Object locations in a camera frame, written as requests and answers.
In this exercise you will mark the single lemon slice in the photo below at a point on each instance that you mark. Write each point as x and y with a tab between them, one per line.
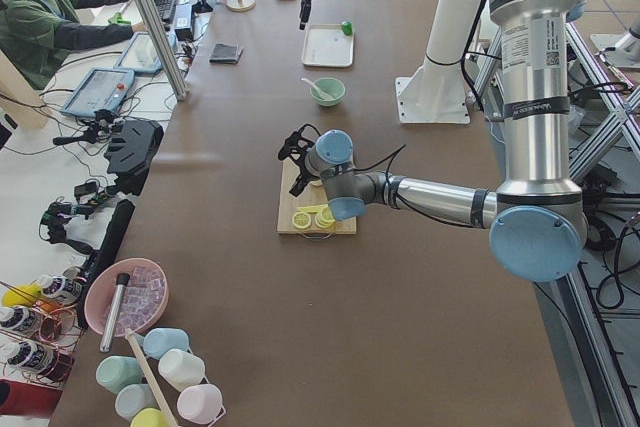
301	220

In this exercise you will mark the wooden cup rack stick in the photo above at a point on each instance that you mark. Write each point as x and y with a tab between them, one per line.
130	336

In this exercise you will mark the mint green cup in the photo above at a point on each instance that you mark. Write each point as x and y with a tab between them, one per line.
114	373

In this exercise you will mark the white cup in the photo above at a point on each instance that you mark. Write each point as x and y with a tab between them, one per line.
181	369

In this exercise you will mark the green round toy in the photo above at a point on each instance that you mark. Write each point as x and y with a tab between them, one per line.
346	28

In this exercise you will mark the white rectangular tray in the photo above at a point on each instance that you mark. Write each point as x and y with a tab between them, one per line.
326	45

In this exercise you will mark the pink bowl with ice cubes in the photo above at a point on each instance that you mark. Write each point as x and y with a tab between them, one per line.
145	298

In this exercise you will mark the black long bar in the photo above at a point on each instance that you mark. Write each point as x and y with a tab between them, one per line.
105	256

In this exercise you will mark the pale blue grey cup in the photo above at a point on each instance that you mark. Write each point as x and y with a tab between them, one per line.
132	399

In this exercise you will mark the light blue cup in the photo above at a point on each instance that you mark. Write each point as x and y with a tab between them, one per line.
159	341

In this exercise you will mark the white ceramic spoon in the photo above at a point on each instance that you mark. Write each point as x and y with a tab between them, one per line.
322	94

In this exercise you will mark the blue teach pendant far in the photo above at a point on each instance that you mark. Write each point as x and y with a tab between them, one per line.
140	55

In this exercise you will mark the pink cup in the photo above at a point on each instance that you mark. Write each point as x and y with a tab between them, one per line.
200	404

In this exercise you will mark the mint green bowl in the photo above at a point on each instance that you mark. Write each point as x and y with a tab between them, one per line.
331	85

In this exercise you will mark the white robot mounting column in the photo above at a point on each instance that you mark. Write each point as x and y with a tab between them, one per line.
436	92

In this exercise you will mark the yellow lemon toy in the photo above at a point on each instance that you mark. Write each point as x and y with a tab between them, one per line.
23	295

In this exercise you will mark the silver metal tube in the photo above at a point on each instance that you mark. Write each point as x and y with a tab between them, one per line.
122	281

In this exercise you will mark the yellow cup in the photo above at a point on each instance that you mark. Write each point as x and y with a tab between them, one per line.
149	417

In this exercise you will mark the aluminium frame post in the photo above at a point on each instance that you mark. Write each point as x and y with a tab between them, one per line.
163	49

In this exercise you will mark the lemon slice stack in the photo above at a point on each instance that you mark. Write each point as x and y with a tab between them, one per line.
323	218

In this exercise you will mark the grey folded cloth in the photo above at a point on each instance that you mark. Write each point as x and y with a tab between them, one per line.
226	53

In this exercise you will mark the person in green jacket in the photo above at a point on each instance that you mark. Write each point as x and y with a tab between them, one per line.
38	35

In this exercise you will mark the yellow plastic knife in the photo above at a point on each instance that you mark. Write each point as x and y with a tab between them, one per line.
312	209

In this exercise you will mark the black plastic bracket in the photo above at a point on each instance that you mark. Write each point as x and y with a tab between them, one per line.
131	149

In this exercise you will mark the blue teach pendant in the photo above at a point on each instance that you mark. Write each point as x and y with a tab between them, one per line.
100	89
140	55

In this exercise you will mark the wooden cutting board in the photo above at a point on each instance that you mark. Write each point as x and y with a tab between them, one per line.
310	196

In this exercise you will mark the blue teach pendant near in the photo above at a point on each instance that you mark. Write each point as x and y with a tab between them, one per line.
100	89

